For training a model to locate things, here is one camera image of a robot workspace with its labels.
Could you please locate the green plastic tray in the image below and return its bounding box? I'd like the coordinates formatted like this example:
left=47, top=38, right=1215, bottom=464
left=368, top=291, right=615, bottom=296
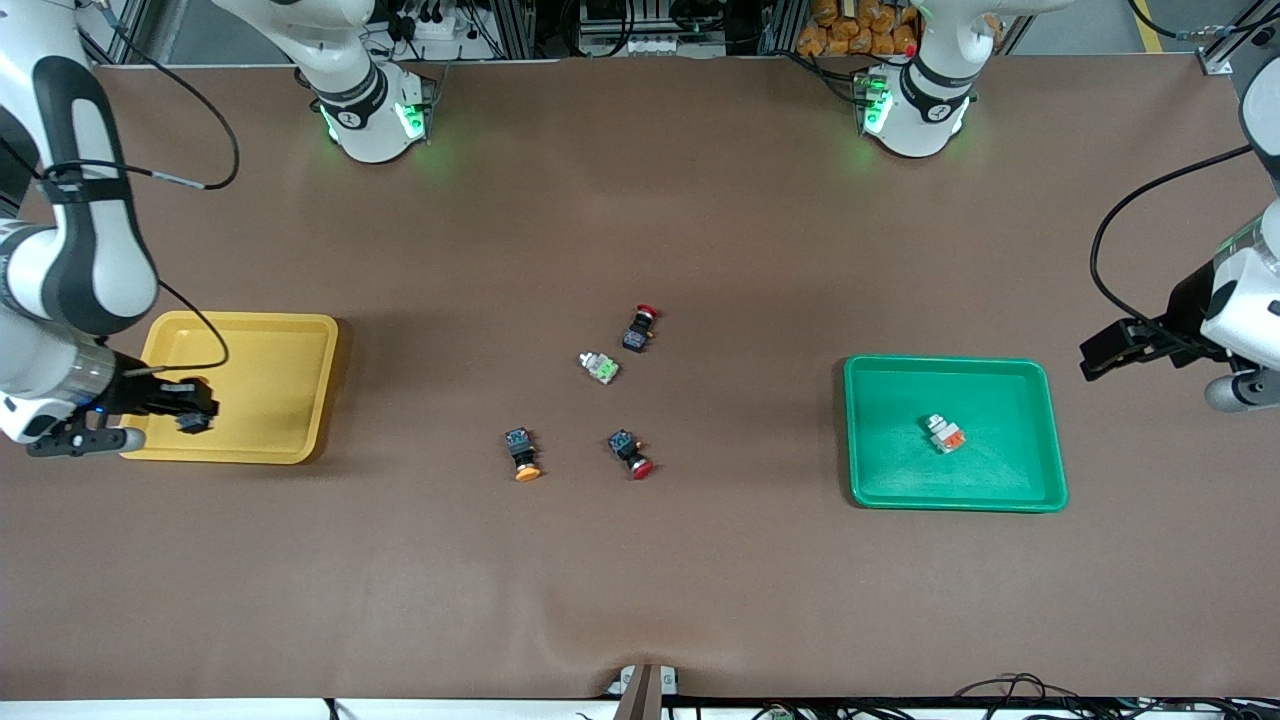
left=843, top=355, right=1069, bottom=513

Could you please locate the white power strip with plugs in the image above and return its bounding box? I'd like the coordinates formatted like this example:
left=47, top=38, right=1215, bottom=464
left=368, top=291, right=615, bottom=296
left=400, top=8, right=463, bottom=43

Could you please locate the red mushroom push button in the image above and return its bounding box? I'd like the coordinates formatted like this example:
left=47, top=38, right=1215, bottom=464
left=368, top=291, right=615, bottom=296
left=622, top=304, right=663, bottom=354
left=607, top=430, right=655, bottom=481

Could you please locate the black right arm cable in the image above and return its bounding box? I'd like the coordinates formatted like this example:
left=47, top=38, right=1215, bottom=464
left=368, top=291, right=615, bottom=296
left=40, top=0, right=241, bottom=376

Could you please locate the white square orange button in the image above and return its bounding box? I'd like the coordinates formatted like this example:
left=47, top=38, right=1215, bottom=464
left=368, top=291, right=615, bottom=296
left=924, top=412, right=967, bottom=455

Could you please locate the black cable bundle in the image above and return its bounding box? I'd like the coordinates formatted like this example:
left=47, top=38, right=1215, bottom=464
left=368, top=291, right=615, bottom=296
left=955, top=673, right=1280, bottom=720

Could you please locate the aluminium frame profile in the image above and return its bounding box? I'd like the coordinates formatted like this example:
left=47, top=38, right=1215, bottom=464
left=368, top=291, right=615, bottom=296
left=80, top=0, right=153, bottom=67
left=1197, top=0, right=1280, bottom=76

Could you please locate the orange bagged items pile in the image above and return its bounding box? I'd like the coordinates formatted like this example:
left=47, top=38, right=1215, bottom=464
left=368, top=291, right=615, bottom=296
left=797, top=0, right=921, bottom=58

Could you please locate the brown table cover mat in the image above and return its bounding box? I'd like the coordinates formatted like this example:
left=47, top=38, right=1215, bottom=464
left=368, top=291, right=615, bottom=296
left=0, top=55, right=1280, bottom=701

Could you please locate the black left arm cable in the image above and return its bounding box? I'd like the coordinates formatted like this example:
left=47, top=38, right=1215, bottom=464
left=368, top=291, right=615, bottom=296
left=1088, top=0, right=1257, bottom=339

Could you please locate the long white power strip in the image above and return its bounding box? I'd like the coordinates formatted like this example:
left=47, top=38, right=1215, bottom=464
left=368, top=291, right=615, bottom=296
left=578, top=30, right=729, bottom=59

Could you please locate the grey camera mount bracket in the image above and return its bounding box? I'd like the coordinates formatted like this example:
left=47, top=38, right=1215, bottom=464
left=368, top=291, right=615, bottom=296
left=608, top=663, right=681, bottom=720

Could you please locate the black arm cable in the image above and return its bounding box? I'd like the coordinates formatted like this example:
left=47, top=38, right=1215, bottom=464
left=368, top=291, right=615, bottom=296
left=40, top=0, right=241, bottom=376
left=1088, top=0, right=1257, bottom=339

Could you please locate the yellow plastic tray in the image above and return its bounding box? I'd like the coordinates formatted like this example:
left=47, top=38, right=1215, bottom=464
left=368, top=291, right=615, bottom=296
left=114, top=311, right=340, bottom=465

